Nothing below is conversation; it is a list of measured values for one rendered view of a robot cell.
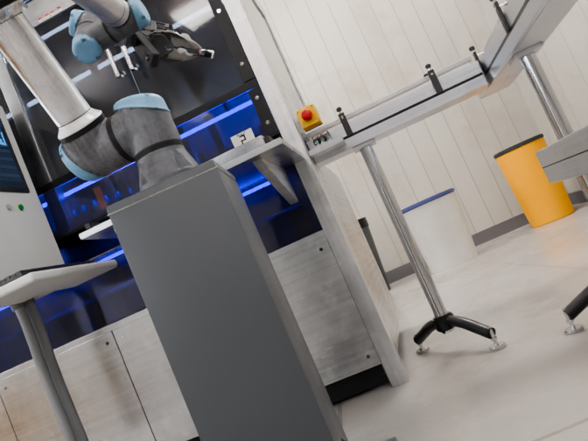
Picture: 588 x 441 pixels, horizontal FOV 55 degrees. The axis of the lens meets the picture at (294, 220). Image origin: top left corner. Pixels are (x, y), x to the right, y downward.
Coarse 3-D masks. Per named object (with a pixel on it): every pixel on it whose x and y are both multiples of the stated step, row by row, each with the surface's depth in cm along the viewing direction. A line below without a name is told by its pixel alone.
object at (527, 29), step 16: (512, 0) 148; (528, 0) 137; (544, 0) 129; (560, 0) 134; (576, 0) 140; (512, 16) 153; (528, 16) 142; (544, 16) 142; (560, 16) 149; (496, 32) 173; (512, 32) 159; (528, 32) 152; (544, 32) 161; (496, 48) 180; (512, 48) 165; (480, 64) 206; (496, 64) 188; (496, 80) 204; (512, 80) 219; (480, 96) 229
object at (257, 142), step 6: (258, 138) 168; (246, 144) 168; (252, 144) 168; (258, 144) 168; (228, 150) 169; (234, 150) 169; (240, 150) 169; (246, 150) 168; (222, 156) 170; (228, 156) 169; (234, 156) 169; (240, 156) 169; (216, 162) 170; (222, 162) 170
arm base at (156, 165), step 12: (156, 144) 125; (168, 144) 126; (180, 144) 129; (144, 156) 126; (156, 156) 125; (168, 156) 125; (180, 156) 127; (144, 168) 125; (156, 168) 124; (168, 168) 124; (180, 168) 124; (144, 180) 127; (156, 180) 123
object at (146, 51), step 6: (138, 36) 161; (144, 36) 162; (138, 42) 161; (144, 42) 160; (138, 48) 162; (144, 48) 159; (150, 48) 158; (144, 54) 160; (150, 54) 157; (156, 54) 157; (144, 60) 160; (150, 60) 158; (156, 60) 159; (150, 66) 159; (156, 66) 160
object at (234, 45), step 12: (216, 0) 210; (216, 12) 210; (228, 24) 209; (228, 36) 209; (228, 48) 209; (240, 48) 208; (240, 60) 208; (240, 72) 208; (252, 72) 207; (252, 96) 207; (264, 108) 206; (264, 120) 206
